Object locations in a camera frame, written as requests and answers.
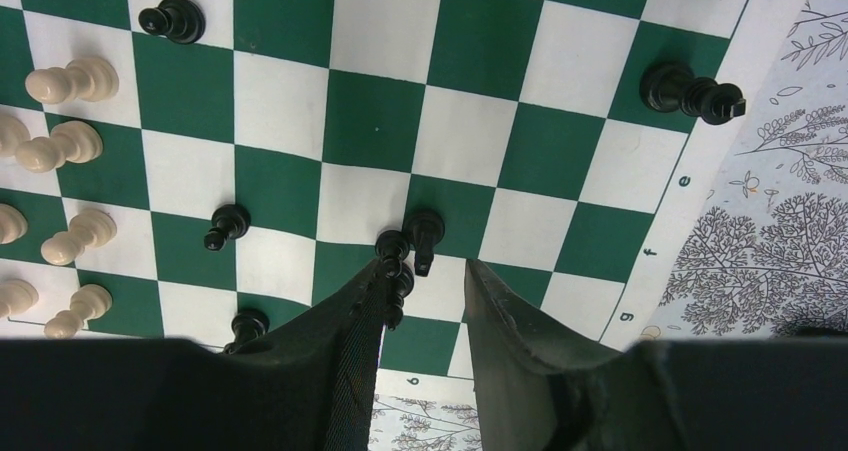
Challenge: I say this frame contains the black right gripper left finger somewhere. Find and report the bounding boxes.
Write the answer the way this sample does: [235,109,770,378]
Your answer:
[1,262,391,450]

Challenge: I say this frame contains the white chess pieces row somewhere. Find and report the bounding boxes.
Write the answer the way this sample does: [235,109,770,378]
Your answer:
[0,55,121,341]

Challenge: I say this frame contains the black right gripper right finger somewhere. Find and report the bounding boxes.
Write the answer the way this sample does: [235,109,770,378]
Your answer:
[464,260,847,450]

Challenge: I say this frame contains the green white chess board mat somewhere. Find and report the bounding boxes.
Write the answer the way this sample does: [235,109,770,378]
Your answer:
[0,0,823,406]

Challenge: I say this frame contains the floral table cloth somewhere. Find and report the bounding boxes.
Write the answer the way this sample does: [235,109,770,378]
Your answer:
[369,0,847,450]

